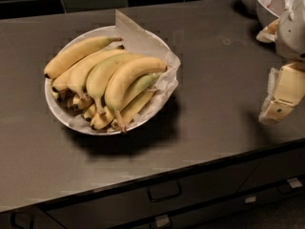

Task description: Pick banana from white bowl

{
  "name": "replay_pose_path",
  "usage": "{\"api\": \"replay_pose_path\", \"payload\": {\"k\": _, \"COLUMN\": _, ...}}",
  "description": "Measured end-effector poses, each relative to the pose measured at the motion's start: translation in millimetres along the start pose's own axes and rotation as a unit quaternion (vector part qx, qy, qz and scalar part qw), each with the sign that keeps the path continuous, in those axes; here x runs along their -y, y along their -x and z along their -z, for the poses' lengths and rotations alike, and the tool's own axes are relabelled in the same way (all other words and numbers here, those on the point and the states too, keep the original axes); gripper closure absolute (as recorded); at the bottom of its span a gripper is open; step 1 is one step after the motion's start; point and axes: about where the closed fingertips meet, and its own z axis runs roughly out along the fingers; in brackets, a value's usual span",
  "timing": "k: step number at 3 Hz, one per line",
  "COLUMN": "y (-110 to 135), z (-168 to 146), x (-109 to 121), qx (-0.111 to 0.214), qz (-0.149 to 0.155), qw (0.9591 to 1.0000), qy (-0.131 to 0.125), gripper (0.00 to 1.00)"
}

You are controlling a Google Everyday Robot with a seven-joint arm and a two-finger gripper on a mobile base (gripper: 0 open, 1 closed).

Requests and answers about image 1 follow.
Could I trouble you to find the black drawer handle centre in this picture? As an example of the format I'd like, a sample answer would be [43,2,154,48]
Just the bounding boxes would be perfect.
[147,180,182,202]

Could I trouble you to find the black drawer handle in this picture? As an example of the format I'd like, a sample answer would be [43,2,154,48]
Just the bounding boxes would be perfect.
[10,212,34,229]
[147,180,182,202]

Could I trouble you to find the small banana bottom left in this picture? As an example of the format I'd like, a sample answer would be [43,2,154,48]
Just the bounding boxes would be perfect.
[67,94,92,111]

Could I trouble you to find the greenish banana underneath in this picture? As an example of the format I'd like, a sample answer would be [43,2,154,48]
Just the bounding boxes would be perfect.
[90,73,161,132]

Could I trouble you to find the drawer handle right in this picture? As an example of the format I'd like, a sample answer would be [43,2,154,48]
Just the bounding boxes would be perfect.
[277,177,304,195]

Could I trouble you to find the white paper liner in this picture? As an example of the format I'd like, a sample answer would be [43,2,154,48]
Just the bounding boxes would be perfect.
[64,10,180,131]

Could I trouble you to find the lowest yellow banana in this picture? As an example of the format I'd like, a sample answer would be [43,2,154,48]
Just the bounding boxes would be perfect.
[121,91,155,127]

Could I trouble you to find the white banana bowl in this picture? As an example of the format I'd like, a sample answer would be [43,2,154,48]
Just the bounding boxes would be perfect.
[44,25,177,136]

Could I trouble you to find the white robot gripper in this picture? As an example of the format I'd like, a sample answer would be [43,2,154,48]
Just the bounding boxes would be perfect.
[256,0,305,124]

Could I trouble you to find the drawer handle bottom centre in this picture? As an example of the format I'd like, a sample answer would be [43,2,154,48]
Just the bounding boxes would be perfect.
[151,215,172,229]

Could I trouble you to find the black drawer handle left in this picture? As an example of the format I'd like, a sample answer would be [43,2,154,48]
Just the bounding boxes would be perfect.
[10,212,34,229]

